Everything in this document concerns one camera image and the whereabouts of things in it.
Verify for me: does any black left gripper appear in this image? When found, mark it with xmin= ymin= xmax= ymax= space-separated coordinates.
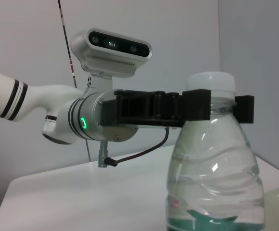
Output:
xmin=101 ymin=89 xmax=213 ymax=128

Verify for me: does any thin red black cord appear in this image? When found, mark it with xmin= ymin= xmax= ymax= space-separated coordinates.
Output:
xmin=57 ymin=0 xmax=92 ymax=162

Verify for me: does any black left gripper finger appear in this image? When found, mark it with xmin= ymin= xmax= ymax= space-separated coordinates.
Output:
xmin=234 ymin=95 xmax=255 ymax=124

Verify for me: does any clear green-label water bottle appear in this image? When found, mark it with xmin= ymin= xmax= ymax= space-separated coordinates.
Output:
xmin=165 ymin=71 xmax=266 ymax=231

